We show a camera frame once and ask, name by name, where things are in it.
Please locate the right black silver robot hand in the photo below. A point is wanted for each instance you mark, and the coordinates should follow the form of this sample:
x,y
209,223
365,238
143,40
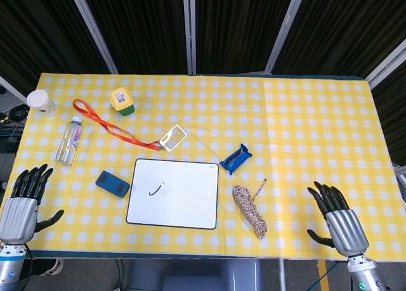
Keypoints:
x,y
347,230

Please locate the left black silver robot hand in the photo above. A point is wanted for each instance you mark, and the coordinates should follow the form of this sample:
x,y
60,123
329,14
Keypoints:
x,y
17,219

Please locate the blue board eraser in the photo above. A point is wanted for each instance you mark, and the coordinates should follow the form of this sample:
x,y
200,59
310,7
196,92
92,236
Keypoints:
x,y
112,184

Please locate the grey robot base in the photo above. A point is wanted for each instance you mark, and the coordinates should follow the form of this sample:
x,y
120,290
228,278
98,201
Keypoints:
x,y
196,275

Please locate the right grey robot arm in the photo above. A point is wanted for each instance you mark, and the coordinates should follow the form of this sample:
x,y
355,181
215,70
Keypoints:
x,y
364,275

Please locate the white whiteboard with black rim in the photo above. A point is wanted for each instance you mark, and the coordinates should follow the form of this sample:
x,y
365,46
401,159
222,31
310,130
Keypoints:
x,y
184,192

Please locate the yellow floor tape strip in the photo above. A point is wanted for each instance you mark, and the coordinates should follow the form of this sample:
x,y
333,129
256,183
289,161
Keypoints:
x,y
323,275

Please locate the clear plastic water bottle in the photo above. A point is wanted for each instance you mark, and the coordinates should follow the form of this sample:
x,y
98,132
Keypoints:
x,y
69,139

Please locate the yellow white checkered tablecloth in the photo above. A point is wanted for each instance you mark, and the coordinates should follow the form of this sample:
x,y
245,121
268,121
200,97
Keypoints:
x,y
301,129

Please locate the blue clip tool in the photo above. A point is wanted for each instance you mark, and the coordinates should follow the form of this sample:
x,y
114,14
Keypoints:
x,y
236,159

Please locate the green container with yellow lid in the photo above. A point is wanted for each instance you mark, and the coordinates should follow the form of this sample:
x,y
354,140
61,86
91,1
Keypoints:
x,y
122,99

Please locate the white clear badge holder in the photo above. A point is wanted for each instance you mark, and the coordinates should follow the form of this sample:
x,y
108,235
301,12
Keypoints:
x,y
172,138

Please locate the grey partition frame post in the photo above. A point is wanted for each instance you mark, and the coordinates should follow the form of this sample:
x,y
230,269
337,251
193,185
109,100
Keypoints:
x,y
92,28
11,89
189,28
285,28
385,67

